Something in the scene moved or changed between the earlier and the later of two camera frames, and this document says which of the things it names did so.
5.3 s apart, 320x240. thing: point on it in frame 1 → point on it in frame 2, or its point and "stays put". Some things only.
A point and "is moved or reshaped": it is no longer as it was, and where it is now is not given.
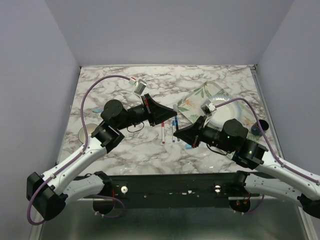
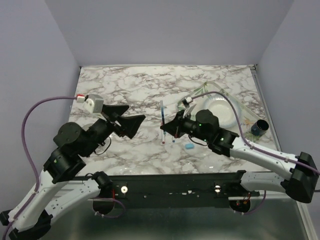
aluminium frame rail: x=254 y=69 stays put
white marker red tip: x=163 y=132 stays put
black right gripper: x=193 y=133 → x=175 y=127
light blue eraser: x=188 y=146 stays put
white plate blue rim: x=227 y=108 stays put
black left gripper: x=159 y=113 → x=112 y=114
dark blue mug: x=255 y=129 stays put
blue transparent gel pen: x=177 y=126 is moved or reshaped
